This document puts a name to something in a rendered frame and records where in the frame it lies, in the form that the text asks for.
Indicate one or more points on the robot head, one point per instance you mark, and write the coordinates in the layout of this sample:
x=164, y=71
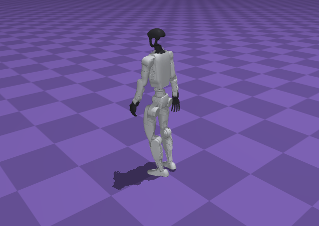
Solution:
x=156, y=33

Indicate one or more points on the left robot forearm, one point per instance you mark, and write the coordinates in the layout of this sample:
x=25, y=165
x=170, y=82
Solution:
x=139, y=93

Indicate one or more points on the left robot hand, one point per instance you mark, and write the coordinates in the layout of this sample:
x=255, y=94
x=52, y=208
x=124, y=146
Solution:
x=133, y=108

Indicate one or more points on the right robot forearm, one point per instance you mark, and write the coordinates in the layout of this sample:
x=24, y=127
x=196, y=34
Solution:
x=174, y=86

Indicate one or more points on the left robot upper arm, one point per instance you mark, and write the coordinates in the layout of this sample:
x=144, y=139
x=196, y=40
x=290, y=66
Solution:
x=147, y=63

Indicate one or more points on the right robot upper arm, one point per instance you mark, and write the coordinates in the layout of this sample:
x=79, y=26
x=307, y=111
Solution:
x=172, y=70

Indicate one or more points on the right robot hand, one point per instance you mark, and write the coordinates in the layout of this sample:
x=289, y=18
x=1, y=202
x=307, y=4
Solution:
x=175, y=101

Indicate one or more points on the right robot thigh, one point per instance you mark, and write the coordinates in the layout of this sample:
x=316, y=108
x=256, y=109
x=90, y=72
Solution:
x=163, y=120

